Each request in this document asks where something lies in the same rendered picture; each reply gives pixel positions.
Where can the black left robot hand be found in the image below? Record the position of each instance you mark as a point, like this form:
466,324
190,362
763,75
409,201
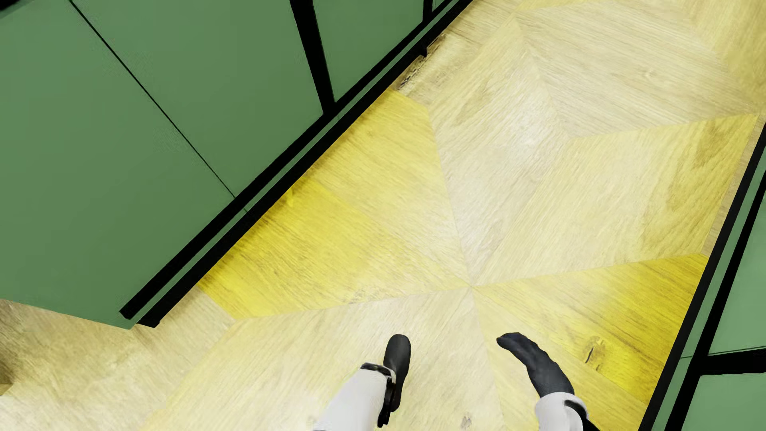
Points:
397,356

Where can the green cabinet with black plinth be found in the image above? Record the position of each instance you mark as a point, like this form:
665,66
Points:
733,335
119,137

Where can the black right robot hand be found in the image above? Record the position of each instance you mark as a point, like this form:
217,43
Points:
538,365

